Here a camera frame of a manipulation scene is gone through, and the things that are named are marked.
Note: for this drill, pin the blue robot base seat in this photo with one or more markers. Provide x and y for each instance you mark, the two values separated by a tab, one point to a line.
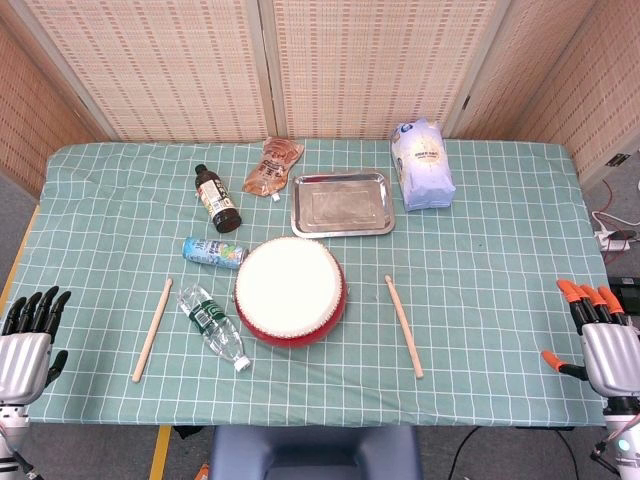
315	455

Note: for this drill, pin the brown sauce pouch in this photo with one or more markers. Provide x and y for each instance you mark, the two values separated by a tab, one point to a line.
272	167

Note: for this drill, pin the wooden drumstick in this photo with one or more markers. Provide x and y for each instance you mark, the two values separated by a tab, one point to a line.
152	330
404	325

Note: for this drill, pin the bamboo folding screen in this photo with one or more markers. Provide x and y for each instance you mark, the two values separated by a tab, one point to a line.
175	65

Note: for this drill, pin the dark sauce bottle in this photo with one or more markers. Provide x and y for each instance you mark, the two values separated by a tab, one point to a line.
217	200

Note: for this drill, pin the green checked tablecloth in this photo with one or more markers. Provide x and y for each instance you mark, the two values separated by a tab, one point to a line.
500	300

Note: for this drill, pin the light blue beverage can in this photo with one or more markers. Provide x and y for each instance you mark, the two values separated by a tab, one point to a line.
212	252

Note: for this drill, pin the right orange-tipped robot hand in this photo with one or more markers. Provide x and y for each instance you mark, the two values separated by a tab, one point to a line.
610	355

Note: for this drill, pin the clear plastic water bottle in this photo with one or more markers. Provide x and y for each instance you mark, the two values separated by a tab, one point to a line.
210	320

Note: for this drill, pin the white and blue bag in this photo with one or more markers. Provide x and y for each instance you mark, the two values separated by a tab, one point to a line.
425	165

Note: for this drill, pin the left black-fingered robot hand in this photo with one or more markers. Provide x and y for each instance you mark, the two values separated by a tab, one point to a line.
22	355

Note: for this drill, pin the black box device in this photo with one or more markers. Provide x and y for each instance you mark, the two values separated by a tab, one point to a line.
625	297

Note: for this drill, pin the red and white drum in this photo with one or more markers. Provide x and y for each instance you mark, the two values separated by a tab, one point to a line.
287	290

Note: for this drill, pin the white power strip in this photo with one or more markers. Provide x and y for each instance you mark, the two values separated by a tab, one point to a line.
615	245

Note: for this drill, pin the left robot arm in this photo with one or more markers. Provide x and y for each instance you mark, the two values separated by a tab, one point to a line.
10	425

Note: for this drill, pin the stainless steel tray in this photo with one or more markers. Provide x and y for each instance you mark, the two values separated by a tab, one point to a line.
342	205

